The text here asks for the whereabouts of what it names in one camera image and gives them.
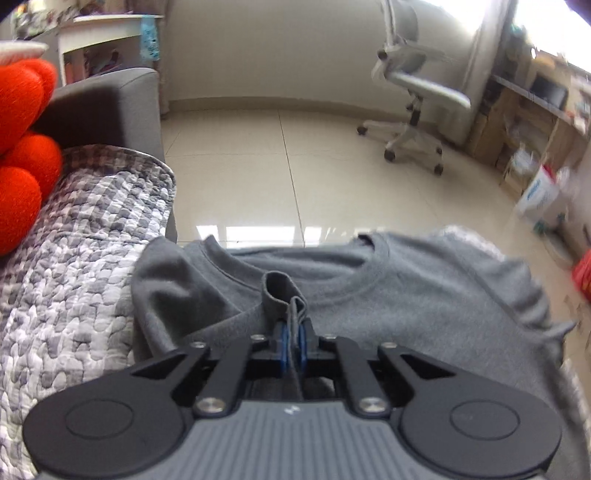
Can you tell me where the grey checkered quilted blanket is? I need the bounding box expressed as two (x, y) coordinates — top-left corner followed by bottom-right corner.
(0, 144), (178, 480)

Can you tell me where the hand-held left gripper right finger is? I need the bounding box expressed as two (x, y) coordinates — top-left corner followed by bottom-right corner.
(295, 323), (455, 418)

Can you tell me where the orange knot cushion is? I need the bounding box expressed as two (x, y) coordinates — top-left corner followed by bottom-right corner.
(0, 59), (63, 257)

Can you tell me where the grey curtain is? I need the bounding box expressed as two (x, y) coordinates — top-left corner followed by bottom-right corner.
(462, 0), (518, 148)

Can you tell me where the white office chair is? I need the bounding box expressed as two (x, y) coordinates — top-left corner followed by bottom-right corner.
(358, 0), (472, 176)

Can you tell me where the white paper bag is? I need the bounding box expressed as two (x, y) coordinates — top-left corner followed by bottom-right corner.
(515, 164), (573, 232)

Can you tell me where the red round box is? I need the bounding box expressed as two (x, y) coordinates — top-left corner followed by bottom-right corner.
(571, 249), (591, 305)

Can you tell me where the black monitor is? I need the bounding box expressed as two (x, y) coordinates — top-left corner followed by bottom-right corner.
(531, 74), (568, 109)

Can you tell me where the wooden shelf unit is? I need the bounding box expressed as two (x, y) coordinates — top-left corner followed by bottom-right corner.
(466, 46), (591, 259)

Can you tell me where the white desk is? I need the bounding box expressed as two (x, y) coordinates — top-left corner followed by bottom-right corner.
(59, 14), (164, 86)

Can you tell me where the blue patterned cloth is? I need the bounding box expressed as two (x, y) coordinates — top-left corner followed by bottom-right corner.
(139, 16), (162, 62)

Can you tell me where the grey t-shirt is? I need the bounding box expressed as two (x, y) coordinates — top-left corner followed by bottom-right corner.
(130, 231), (583, 480)

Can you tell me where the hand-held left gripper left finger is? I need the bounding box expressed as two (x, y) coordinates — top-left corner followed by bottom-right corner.
(130, 323), (291, 418)

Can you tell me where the white ribbed pillow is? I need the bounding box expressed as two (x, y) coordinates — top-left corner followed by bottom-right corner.
(0, 41), (49, 63)

